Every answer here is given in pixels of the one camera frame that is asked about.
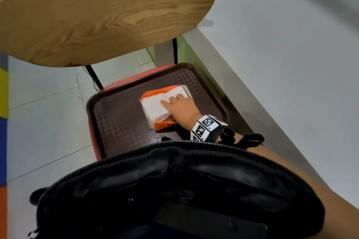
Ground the person's right hand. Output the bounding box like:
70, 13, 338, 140
160, 94, 204, 131

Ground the stack of white napkins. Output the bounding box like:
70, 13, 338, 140
142, 87, 191, 123

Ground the orange and white napkin box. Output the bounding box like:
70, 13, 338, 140
139, 85, 194, 131

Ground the white wrist tracker with markers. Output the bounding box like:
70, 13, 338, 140
190, 115, 228, 142

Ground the dark brown plastic tray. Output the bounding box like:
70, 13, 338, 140
86, 63, 229, 161

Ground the black zippered bag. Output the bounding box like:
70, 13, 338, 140
28, 140, 326, 239

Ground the wooden chair backrest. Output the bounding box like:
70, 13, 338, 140
0, 0, 218, 68

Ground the multicoloured foam mat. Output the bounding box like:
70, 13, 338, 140
0, 51, 9, 239

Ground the black metal chair frame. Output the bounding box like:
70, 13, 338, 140
83, 37, 179, 91

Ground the white cable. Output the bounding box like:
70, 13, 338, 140
74, 66, 88, 97

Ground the black wrist strap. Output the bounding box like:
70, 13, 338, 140
216, 127, 265, 147

